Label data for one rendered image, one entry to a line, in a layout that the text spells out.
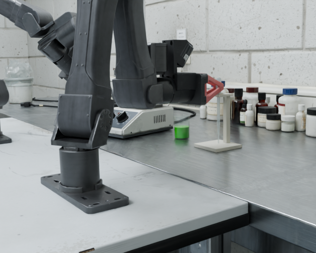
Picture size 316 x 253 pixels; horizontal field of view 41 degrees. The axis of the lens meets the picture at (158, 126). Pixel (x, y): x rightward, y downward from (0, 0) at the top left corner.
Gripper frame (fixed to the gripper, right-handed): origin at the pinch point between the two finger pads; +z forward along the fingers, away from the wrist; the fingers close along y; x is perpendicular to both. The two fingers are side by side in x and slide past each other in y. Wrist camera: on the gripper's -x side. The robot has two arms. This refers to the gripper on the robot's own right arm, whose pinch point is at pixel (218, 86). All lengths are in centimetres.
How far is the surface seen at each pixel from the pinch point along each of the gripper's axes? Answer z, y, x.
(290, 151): 9.2, -13.7, 14.2
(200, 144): -3.8, 1.8, 13.5
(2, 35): 20, 274, -26
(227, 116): 2.5, -0.6, 7.2
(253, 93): 34.7, 22.6, 4.9
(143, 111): -5.7, 24.5, 7.5
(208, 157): -8.2, -6.4, 14.3
